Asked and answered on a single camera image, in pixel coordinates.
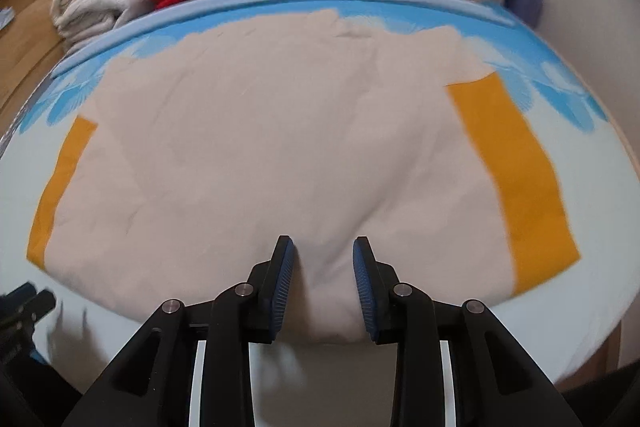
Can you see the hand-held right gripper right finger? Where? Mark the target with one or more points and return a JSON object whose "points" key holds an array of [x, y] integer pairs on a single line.
{"points": [[364, 279]]}

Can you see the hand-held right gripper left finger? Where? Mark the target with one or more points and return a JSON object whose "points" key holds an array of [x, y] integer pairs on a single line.
{"points": [[281, 279]]}

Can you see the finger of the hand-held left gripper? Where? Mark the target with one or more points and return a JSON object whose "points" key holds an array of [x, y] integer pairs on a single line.
{"points": [[40, 303]]}

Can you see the beige and orange hooded jacket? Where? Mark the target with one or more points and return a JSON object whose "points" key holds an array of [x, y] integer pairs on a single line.
{"points": [[260, 147]]}

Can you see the blue white leaf-print bed sheet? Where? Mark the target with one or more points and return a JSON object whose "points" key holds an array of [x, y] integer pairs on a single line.
{"points": [[575, 187]]}

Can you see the light blue padded bed edge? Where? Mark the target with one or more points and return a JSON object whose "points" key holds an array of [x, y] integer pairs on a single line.
{"points": [[235, 2]]}

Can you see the cream folded blanket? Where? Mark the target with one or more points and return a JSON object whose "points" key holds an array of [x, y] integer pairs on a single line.
{"points": [[95, 7]]}

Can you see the purple square cushion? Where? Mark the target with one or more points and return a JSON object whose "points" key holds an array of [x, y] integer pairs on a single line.
{"points": [[522, 3]]}

